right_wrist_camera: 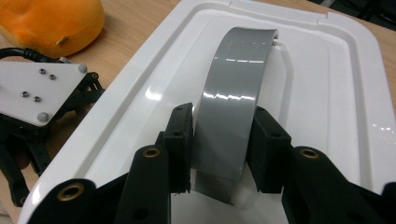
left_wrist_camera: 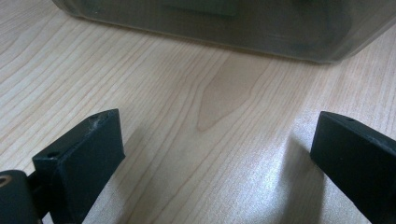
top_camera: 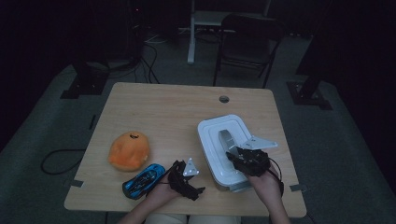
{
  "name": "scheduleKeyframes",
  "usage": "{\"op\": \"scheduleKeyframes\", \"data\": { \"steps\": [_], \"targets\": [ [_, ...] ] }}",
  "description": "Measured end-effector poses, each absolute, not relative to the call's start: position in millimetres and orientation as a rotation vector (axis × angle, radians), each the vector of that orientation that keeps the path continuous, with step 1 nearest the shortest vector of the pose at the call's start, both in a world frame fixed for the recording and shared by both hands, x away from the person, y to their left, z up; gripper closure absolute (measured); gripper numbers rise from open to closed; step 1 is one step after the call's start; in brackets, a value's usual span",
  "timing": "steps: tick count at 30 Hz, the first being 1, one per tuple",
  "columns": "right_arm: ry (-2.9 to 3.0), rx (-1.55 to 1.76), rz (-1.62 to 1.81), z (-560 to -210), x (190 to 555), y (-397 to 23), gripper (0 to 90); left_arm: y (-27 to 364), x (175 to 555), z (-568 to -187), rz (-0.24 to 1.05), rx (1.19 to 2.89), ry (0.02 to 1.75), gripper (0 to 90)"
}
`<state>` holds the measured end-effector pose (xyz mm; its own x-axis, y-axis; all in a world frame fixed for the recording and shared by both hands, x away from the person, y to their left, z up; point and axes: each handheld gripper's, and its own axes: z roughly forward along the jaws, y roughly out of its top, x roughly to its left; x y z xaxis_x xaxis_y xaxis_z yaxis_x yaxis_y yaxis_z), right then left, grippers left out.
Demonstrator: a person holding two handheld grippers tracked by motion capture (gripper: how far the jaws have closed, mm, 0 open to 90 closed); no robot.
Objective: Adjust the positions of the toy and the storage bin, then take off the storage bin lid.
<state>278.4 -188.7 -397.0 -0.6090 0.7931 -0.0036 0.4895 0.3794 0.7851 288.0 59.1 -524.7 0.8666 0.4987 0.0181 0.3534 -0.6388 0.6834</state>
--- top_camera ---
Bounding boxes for black floor cables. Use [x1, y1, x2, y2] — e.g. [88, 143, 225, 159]
[133, 42, 162, 85]

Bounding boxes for right hand-held gripper cable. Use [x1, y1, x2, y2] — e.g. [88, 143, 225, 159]
[266, 157, 285, 198]

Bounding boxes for dark equipment tower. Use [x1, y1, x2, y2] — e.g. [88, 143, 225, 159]
[123, 0, 148, 63]

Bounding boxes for person's right hand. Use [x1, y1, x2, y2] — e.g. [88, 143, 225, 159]
[247, 163, 282, 207]

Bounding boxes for person's left hand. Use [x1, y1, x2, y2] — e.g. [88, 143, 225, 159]
[145, 175, 184, 204]

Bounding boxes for black stand base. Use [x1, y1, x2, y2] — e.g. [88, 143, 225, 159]
[60, 61, 110, 100]
[286, 0, 333, 111]

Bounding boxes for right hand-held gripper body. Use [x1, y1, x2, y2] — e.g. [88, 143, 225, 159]
[233, 135, 279, 178]

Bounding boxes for blue toy car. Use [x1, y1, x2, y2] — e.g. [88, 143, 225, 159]
[121, 163, 167, 201]

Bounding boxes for person's right leg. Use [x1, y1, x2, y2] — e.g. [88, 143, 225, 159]
[188, 214, 243, 224]

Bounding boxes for orange plush toy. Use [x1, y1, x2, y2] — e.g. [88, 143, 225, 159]
[107, 131, 151, 173]

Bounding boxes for translucent grey storage box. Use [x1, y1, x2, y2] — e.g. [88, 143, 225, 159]
[214, 180, 254, 193]

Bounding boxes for white box lid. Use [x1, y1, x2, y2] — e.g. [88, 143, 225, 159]
[196, 114, 273, 188]

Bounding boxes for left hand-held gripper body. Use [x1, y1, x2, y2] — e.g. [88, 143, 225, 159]
[168, 157, 201, 196]

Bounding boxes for white desk frame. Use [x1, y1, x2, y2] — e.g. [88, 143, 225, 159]
[187, 0, 273, 65]

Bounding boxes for black looped floor cable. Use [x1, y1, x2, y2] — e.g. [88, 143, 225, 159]
[40, 147, 87, 175]

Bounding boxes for black folding chair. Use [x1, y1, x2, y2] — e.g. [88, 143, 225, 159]
[212, 13, 286, 89]

